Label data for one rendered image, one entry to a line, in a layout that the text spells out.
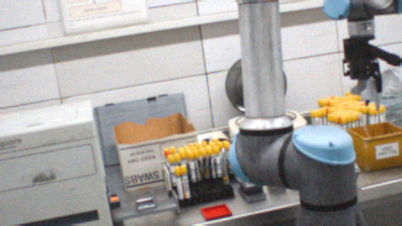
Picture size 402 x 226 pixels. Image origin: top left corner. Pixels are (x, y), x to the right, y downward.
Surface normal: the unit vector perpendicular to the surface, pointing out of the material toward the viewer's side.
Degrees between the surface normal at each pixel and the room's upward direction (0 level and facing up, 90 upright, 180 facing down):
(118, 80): 90
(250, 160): 84
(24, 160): 90
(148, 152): 92
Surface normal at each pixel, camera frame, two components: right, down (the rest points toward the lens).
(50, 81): 0.21, 0.18
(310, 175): -0.65, 0.24
